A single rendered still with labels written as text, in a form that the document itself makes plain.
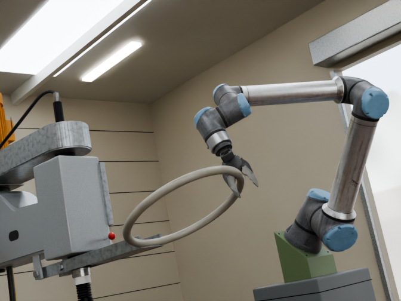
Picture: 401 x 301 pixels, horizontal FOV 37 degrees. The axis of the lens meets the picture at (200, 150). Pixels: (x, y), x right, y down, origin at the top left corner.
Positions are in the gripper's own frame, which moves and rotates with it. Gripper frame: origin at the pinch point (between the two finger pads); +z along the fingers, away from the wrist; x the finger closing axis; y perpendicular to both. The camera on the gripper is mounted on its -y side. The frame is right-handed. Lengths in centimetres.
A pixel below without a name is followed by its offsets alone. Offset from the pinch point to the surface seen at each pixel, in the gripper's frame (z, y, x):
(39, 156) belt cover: -69, 16, 71
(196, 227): -5.5, 21.6, 25.4
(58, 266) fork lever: -25, 29, 87
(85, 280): -15, 31, 79
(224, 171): -4.8, -13.3, 3.4
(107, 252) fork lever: -13, 15, 60
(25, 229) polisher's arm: -50, 30, 95
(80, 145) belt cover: -63, 16, 52
